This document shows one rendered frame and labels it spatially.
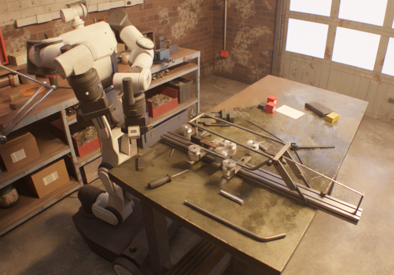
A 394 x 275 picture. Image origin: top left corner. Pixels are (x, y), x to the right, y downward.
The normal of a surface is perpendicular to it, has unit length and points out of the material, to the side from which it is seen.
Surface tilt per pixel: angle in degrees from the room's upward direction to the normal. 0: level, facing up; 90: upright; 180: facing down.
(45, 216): 0
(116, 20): 30
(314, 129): 0
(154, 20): 90
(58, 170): 89
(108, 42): 73
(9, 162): 90
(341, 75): 90
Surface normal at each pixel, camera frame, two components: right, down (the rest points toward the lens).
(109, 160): -0.44, 0.44
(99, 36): 0.62, 0.11
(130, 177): 0.00, -0.87
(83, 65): 0.77, 0.34
